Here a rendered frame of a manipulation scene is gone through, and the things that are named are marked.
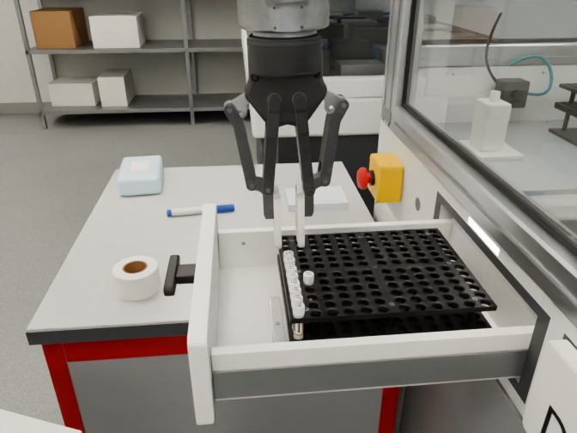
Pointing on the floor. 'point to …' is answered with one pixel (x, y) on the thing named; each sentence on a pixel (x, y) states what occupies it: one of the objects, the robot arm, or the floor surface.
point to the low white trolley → (174, 316)
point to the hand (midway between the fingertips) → (288, 216)
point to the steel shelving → (210, 101)
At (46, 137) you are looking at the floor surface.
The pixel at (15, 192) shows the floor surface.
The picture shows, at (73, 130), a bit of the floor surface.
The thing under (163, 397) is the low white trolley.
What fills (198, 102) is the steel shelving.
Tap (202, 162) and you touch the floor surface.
